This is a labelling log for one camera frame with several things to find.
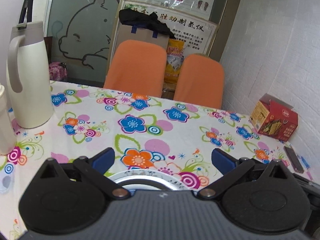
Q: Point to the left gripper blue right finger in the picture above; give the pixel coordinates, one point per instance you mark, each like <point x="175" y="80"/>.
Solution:
<point x="234" y="171"/>

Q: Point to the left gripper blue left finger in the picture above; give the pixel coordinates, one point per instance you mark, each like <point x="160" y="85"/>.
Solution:
<point x="92" y="171"/>

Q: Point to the stainless steel bowl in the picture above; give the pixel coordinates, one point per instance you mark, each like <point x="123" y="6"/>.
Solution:
<point x="142" y="179"/>

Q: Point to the dark smartphone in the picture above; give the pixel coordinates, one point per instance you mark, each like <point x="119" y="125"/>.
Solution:
<point x="294" y="159"/>

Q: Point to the floral tablecloth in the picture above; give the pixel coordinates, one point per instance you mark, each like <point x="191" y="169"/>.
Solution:
<point x="43" y="195"/>

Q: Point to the red snack carton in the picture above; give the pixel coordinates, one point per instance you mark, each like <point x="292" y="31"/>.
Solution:
<point x="274" y="118"/>

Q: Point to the small cream bottle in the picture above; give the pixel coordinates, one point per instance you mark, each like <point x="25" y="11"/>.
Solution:
<point x="7" y="135"/>

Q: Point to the right orange chair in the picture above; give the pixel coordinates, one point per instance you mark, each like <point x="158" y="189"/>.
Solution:
<point x="201" y="82"/>

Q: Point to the orange chair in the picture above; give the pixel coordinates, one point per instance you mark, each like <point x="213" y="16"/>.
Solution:
<point x="201" y="82"/>
<point x="137" y="67"/>

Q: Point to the large cream thermos jug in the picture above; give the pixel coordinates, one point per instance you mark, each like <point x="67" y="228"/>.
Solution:
<point x="28" y="75"/>

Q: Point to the pink floral bag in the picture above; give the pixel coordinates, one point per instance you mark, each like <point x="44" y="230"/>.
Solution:
<point x="58" y="71"/>

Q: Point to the left orange chair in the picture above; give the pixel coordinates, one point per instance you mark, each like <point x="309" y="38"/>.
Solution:
<point x="137" y="67"/>

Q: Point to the yellow snack bag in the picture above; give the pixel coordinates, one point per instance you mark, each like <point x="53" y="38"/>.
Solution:
<point x="175" y="57"/>

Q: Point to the brown gift box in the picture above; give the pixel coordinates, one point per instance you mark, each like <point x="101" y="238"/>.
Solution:
<point x="48" y="42"/>

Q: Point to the white poster with text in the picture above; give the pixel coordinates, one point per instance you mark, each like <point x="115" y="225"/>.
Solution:
<point x="198" y="34"/>

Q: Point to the black cloth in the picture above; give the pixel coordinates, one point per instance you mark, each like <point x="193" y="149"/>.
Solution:
<point x="140" y="20"/>

